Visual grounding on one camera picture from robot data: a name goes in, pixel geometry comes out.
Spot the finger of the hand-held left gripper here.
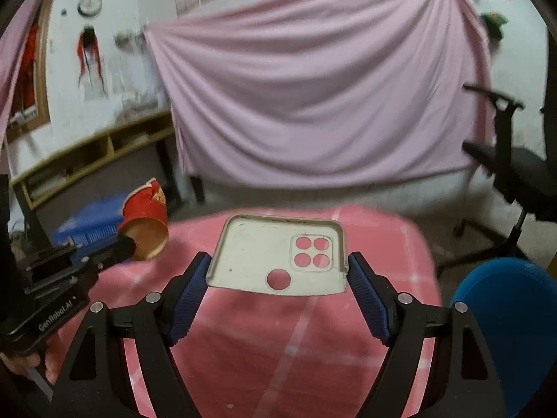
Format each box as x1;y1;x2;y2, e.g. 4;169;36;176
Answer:
65;234;136;281

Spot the pink curtain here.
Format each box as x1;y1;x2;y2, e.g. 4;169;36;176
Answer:
0;0;53;123

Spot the clear phone case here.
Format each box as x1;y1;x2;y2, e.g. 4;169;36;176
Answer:
204;214;349;297

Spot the blue cardboard box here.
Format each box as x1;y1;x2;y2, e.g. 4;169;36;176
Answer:
51;196;129;249

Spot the red paper cup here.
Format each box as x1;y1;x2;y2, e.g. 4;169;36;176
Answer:
117;178;170;262

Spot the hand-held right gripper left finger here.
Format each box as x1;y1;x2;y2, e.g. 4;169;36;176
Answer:
50;251;212;418

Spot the red tassel wall hanging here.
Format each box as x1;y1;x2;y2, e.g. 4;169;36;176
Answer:
76;26;105;88

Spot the black office chair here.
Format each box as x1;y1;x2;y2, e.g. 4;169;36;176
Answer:
437;83;557;277

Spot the green hanging ornament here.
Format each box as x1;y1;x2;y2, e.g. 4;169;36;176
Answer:
481;12;508;40

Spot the blue plastic bucket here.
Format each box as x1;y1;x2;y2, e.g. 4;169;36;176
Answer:
448;257;553;418

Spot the red hanging cloth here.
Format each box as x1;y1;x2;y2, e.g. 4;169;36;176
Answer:
19;26;41;109

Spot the paper wall calendar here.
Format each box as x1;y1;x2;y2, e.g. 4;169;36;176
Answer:
83;56;127;101

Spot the wooden shelf unit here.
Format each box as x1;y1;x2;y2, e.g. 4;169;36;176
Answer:
9;111;206;236

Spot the stack of papers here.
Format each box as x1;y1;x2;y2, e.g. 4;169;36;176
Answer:
115;96;159;118

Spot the person's left hand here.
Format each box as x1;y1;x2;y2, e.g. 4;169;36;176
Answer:
0;340;59;386

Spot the pink hanging sheet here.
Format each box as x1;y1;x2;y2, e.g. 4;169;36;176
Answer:
143;0;492;188

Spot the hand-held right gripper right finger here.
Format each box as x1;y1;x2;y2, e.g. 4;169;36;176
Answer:
347;251;508;418

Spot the wooden frame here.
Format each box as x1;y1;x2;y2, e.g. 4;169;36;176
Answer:
6;0;59;140

